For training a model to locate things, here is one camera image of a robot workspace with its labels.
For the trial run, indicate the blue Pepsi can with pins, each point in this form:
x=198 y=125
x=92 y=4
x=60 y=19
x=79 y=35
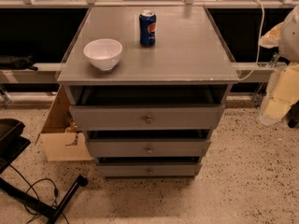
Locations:
x=147 y=25

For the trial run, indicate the grey drawer cabinet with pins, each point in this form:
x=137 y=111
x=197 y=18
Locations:
x=187 y=53

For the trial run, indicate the grey middle drawer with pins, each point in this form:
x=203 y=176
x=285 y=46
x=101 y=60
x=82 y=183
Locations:
x=153 y=143

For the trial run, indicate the grey metal rail frame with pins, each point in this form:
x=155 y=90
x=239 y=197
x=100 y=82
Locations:
x=47 y=72

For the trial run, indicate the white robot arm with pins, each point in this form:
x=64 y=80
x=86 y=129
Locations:
x=285 y=36

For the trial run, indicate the brown cardboard box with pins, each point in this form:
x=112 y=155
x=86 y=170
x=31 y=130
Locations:
x=60 y=136

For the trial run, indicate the grey drawer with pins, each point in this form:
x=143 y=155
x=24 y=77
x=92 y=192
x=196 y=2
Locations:
x=149 y=166
x=146 y=108
x=153 y=143

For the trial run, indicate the black cloth on rail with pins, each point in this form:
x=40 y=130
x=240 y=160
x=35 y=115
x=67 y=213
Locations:
x=17 y=62

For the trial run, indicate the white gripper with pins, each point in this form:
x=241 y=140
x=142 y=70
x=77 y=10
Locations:
x=290 y=36

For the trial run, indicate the grey bottom drawer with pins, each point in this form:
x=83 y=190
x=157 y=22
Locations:
x=149 y=166

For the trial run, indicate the grey top drawer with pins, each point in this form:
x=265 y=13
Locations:
x=146 y=108

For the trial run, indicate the white ceramic bowl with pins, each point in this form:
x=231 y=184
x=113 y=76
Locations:
x=103 y=54

